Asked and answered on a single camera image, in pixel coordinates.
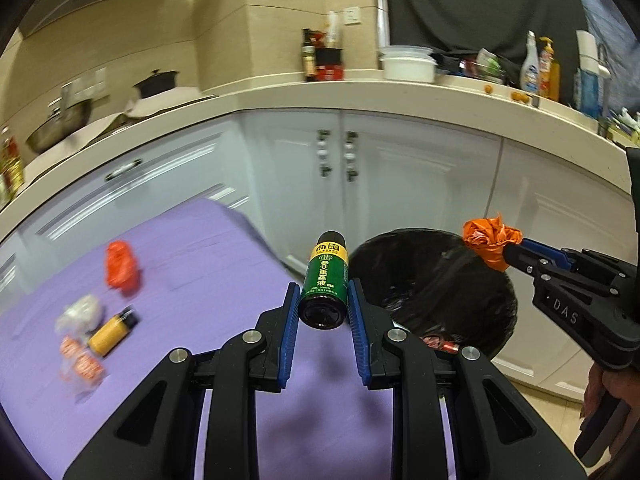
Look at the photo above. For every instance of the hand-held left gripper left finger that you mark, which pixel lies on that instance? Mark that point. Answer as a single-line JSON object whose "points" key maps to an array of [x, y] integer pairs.
{"points": [[289, 340]]}

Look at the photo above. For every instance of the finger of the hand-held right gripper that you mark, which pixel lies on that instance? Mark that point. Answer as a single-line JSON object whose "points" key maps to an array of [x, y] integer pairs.
{"points": [[555, 256], [525, 259]]}

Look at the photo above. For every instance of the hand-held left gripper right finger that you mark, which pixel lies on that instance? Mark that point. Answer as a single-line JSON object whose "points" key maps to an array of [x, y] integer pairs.
{"points": [[359, 340]]}

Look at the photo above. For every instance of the green bottle with yellow label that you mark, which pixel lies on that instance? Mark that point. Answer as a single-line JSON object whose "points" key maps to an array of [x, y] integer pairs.
{"points": [[325, 280]]}

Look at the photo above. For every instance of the black trash bin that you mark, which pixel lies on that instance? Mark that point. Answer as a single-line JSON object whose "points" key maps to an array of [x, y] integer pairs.
{"points": [[425, 280]]}

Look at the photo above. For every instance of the person's right hand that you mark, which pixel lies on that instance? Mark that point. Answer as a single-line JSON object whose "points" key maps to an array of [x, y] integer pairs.
{"points": [[622, 387]]}

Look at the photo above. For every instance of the purple tablecloth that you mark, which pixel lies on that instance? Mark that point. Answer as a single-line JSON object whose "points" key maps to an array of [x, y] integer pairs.
{"points": [[200, 270]]}

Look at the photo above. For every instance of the white kitchen cabinet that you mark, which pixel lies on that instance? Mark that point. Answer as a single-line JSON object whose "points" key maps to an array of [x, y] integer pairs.
{"points": [[425, 170]]}

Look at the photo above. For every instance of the blue container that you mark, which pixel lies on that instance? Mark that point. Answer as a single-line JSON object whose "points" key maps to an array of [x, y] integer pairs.
{"points": [[590, 90]]}

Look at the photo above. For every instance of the yellow bottle with black cap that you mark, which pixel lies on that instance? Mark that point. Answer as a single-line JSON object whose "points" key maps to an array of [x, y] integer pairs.
{"points": [[110, 335]]}

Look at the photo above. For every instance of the orange pump bottle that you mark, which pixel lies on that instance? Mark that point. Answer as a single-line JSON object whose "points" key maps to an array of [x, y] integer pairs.
{"points": [[550, 75]]}

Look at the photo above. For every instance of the red-orange crumpled plastic bag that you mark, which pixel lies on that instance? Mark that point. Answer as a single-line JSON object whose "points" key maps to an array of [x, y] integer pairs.
{"points": [[122, 267]]}

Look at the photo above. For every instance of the white spray bottle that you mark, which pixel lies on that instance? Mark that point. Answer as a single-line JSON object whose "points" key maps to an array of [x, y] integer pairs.
{"points": [[530, 72]]}

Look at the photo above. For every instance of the dark dish rack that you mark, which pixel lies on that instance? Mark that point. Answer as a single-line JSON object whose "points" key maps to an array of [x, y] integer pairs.
{"points": [[480, 67]]}

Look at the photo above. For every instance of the clear wrapper with orange print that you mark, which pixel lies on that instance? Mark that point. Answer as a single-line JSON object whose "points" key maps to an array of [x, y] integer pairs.
{"points": [[80, 365]]}

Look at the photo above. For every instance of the white plastic container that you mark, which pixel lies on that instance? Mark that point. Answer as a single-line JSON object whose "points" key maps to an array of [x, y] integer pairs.
{"points": [[407, 65]]}

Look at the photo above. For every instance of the blue-grey cloth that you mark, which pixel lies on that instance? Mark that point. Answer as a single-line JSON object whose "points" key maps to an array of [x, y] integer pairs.
{"points": [[600, 0]]}

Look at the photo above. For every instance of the dark curtain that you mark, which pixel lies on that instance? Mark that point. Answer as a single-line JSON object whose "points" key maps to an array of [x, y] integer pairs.
{"points": [[475, 0]]}

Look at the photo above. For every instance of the black utensil holder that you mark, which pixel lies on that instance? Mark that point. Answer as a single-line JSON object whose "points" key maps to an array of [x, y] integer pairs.
{"points": [[330, 60]]}

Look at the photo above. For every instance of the dark sauce bottle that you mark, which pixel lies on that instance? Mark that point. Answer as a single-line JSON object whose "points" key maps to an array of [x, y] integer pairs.
{"points": [[309, 60]]}

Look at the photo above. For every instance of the metal pipe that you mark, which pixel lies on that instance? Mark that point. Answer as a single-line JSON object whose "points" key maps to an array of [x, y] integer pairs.
{"points": [[381, 10]]}

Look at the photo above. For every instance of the black cooking pot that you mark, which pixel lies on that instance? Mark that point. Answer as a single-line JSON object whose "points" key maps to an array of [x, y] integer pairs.
{"points": [[155, 85]]}

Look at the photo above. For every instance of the steel frying pan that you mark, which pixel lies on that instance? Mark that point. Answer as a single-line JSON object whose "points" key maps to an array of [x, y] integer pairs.
{"points": [[60, 127]]}

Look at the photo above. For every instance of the yellow cooking oil bottle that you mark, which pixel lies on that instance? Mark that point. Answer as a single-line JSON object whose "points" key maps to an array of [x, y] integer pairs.
{"points": [[12, 170]]}

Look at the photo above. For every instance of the white wall switch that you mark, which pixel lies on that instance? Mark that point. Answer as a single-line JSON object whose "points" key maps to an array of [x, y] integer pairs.
{"points": [[352, 16]]}

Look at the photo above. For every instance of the white wall socket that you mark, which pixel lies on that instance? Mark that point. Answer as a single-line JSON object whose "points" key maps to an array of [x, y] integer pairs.
{"points": [[97, 85]]}

